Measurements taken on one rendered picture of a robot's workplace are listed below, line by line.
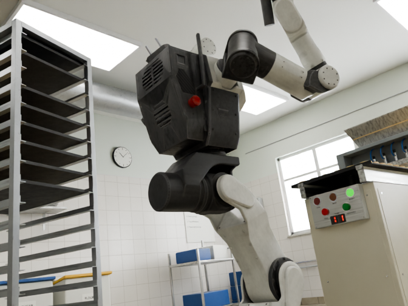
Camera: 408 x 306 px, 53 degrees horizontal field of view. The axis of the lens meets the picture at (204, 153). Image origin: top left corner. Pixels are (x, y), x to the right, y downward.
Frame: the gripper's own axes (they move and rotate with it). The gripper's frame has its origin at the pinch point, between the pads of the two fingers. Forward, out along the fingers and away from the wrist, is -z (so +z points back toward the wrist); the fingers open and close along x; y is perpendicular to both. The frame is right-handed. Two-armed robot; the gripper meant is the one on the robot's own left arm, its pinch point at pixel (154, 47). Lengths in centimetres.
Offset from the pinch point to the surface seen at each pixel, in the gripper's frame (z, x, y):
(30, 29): -46, -45, 7
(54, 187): 25, -74, 2
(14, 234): 43, -83, 26
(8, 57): -38, -59, 11
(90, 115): -8, -53, -26
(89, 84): -25, -46, -28
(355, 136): 70, 57, -103
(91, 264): 61, -85, -15
